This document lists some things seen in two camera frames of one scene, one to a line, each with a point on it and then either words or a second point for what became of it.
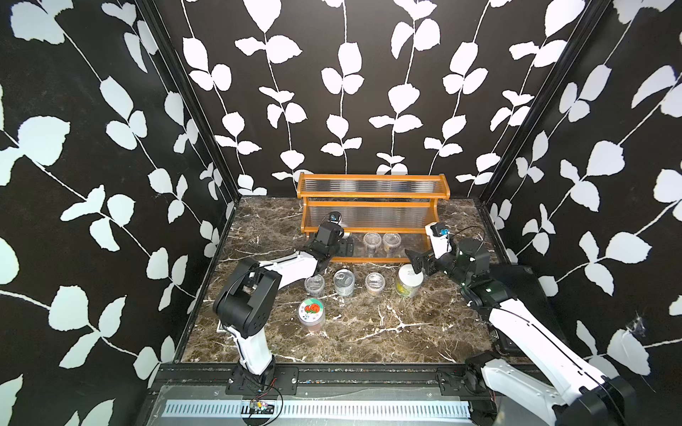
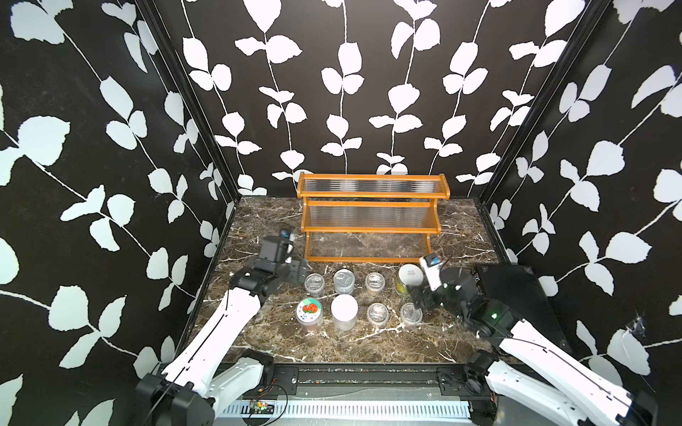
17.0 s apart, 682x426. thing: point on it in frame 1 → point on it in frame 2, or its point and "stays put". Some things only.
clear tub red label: (372, 240) → (377, 314)
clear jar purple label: (314, 285) stays put
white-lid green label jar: (409, 282) stays put
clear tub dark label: (392, 242) → (410, 314)
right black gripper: (419, 265) → (428, 302)
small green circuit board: (258, 407) stays put
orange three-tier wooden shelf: (371, 215) stays put
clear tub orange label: (375, 283) stays put
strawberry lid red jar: (312, 314) stays put
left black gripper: (342, 250) → (294, 272)
